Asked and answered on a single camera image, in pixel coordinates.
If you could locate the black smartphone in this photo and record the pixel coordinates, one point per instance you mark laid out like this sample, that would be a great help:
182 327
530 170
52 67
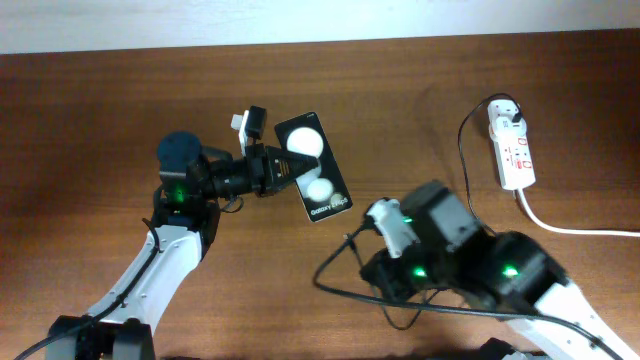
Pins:
322 189

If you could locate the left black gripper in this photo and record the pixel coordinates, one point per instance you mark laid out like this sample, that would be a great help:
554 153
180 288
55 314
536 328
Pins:
255 153

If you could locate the white USB charger adapter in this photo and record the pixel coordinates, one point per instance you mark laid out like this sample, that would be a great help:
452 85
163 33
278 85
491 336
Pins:
505 116

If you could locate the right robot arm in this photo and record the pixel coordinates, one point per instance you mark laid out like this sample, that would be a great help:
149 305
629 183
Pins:
433 242

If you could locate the white power strip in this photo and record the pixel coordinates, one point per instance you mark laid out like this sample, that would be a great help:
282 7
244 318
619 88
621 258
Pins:
514 160

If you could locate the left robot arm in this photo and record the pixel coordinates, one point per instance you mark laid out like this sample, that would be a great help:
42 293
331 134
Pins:
182 228

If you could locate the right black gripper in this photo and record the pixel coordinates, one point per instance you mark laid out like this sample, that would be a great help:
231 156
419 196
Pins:
393 275

